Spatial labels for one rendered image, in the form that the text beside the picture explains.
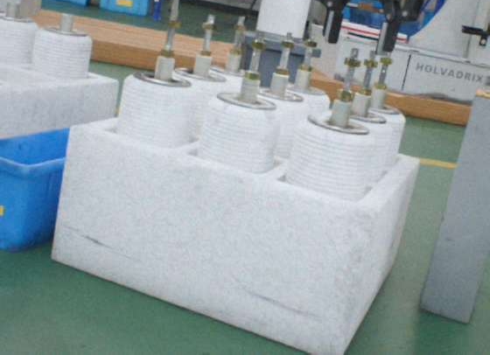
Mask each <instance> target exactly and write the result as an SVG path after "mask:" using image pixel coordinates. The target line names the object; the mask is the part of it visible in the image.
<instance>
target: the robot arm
mask: <svg viewBox="0 0 490 355"><path fill-rule="evenodd" d="M349 1H350V0H316V2H319V3H322V4H323V5H324V6H325V7H326V14H325V23H324V27H323V37H325V42H326V43H329V44H337V43H338V41H339V37H340V29H341V25H342V21H343V16H344V13H341V12H342V11H343V10H344V8H345V7H346V6H347V4H348V2H349ZM379 1H380V3H382V7H383V11H384V17H385V20H386V22H385V23H383V22H382V25H381V28H380V33H379V37H378V40H377V45H376V49H375V55H378V56H382V57H387V56H388V55H389V53H390V52H392V51H393V50H394V48H395V44H396V40H397V37H398V33H399V28H400V25H401V24H402V23H406V22H410V21H417V20H418V19H419V16H420V13H421V10H422V8H423V5H424V0H405V1H404V4H403V7H402V6H401V2H402V0H379ZM310 3H311V0H262V5H260V10H259V14H258V19H257V24H256V28H255V35H256V33H257V30H259V31H265V33H264V37H265V38H269V39H273V40H278V41H282V40H285V36H286V32H287V31H293V32H294V34H293V36H292V37H293V39H292V41H291V42H294V43H295V44H301V41H302V37H303V33H304V27H305V24H306V20H307V16H308V11H309V7H310Z"/></svg>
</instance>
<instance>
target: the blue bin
mask: <svg viewBox="0 0 490 355"><path fill-rule="evenodd" d="M71 127H72V126H71ZM71 127H65V128H60V129H50V130H45V131H39V132H34V133H29V134H22V135H18V136H8V138H3V139H0V248H2V249H5V250H7V251H10V252H21V253H22V251H24V250H26V249H28V248H31V247H35V246H37V245H40V244H42V243H45V242H47V241H49V240H53V237H54V231H55V225H56V219H57V212H59V206H60V194H61V188H62V182H63V176H64V170H65V163H66V157H67V145H68V139H69V133H70V128H71Z"/></svg>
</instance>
